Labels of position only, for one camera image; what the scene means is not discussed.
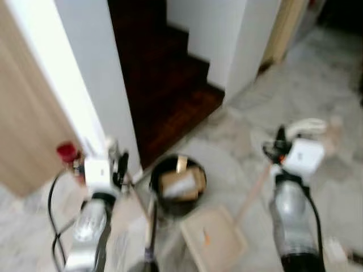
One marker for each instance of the wooden broom with purple bristles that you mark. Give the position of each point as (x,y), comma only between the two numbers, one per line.
(151,252)

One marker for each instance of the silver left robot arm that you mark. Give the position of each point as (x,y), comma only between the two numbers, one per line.
(91,224)

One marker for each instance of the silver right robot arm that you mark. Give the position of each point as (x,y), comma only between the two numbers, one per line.
(292,218)

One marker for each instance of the small fluffy cream dog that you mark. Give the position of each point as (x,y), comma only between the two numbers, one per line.
(334,136)

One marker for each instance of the red round object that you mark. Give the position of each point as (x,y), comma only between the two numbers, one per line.
(67,152)

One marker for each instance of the brown cardboard box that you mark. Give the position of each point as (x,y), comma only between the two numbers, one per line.
(181,184)

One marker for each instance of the dark wooden staircase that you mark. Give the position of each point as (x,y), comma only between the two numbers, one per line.
(164,85)

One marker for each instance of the plain light wood panel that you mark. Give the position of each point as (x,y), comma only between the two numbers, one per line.
(28,113)

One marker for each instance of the light wooden slatted door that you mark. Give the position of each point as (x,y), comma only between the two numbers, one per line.
(283,31)

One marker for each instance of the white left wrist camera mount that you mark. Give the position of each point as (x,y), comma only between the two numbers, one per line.
(97,174)

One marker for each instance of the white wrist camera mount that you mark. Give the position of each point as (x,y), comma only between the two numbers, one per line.
(303,157)
(97,174)

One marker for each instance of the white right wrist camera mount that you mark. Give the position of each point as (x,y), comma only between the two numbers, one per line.
(303,157)

